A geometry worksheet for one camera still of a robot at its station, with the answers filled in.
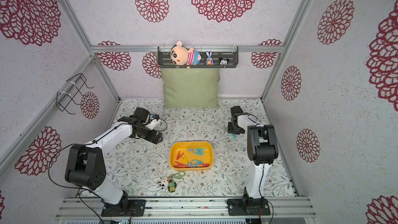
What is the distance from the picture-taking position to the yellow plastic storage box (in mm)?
873

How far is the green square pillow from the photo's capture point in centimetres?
97

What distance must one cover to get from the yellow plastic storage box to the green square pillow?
0.29 m
